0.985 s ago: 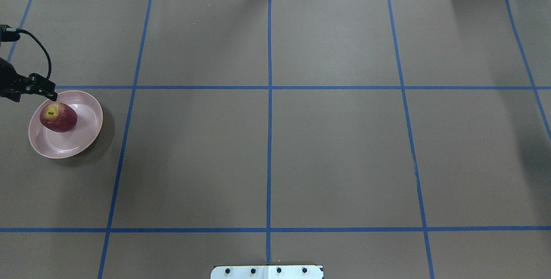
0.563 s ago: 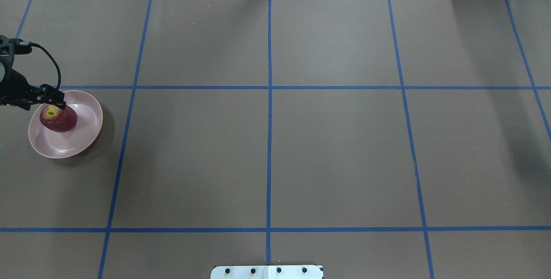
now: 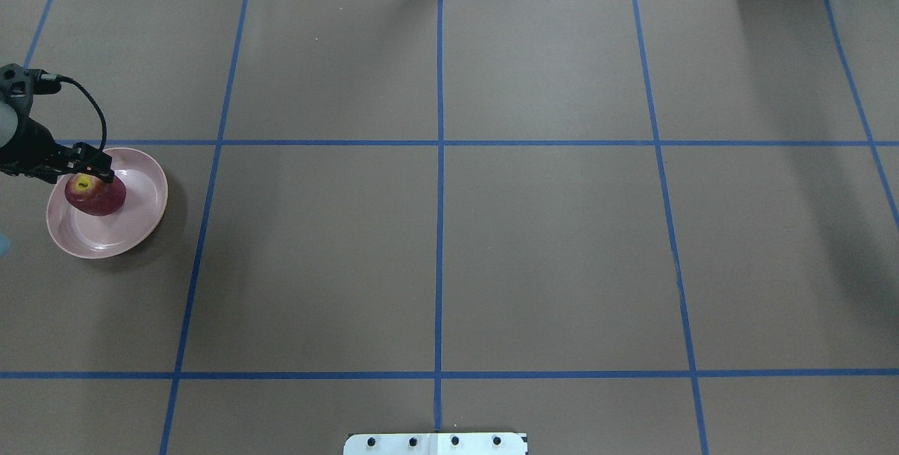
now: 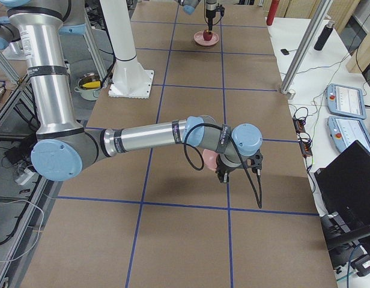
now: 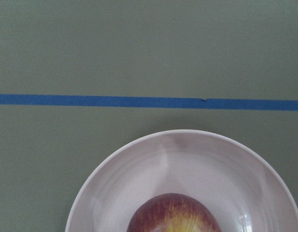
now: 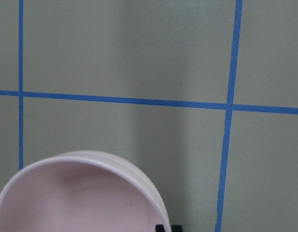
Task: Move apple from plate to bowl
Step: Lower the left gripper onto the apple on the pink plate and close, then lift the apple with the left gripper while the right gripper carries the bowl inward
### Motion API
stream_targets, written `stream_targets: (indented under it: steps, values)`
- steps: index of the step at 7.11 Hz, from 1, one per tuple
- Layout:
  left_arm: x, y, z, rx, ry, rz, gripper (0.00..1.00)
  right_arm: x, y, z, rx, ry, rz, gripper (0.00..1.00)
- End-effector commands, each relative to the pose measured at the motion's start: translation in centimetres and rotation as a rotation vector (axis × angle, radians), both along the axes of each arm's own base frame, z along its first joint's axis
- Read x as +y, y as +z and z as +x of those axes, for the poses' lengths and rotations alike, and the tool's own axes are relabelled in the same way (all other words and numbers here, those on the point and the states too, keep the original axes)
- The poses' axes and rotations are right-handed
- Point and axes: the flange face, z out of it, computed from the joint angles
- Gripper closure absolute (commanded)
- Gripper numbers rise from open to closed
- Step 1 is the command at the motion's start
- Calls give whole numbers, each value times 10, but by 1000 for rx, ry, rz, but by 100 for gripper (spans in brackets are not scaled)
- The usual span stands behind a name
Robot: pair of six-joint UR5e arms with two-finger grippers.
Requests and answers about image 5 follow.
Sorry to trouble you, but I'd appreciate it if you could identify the red apple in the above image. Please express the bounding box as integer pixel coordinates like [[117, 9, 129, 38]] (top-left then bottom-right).
[[127, 193, 221, 232]]

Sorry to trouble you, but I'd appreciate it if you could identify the pink plate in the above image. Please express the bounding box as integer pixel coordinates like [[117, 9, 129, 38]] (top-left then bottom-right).
[[65, 130, 298, 232]]

